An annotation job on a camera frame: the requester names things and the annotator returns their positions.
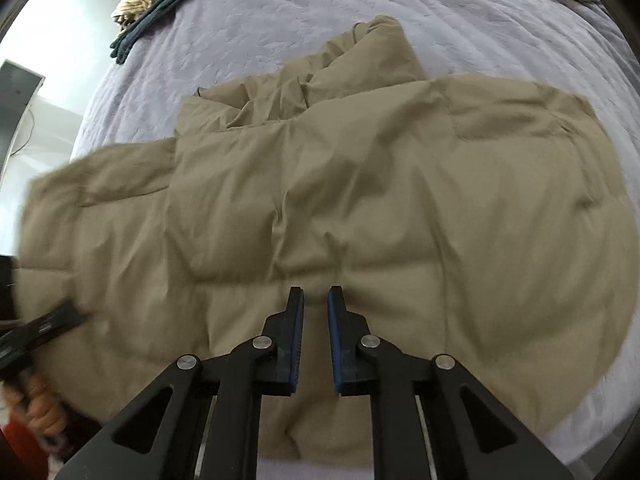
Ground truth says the dark teal garment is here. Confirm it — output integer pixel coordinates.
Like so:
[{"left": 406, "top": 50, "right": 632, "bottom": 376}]
[{"left": 110, "top": 0, "right": 186, "bottom": 65}]

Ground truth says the khaki puffer jacket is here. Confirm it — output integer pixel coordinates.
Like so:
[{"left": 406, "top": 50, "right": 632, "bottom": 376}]
[{"left": 14, "top": 16, "right": 639, "bottom": 467}]

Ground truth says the person's left hand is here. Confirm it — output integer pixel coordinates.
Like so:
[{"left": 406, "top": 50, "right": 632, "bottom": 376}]
[{"left": 2, "top": 374, "right": 67, "bottom": 437}]

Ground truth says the lavender plush bed blanket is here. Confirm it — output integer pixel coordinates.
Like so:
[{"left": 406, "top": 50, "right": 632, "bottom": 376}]
[{"left": 74, "top": 0, "right": 639, "bottom": 479}]

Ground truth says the wall-mounted television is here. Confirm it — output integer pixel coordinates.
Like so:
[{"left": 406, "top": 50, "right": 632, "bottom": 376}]
[{"left": 0, "top": 60, "right": 46, "bottom": 177}]

